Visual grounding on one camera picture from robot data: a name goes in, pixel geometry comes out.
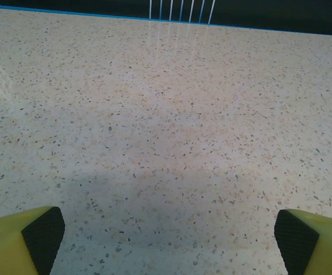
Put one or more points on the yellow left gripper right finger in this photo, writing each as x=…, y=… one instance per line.
x=326, y=246

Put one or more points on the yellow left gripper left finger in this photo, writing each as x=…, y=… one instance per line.
x=3, y=246

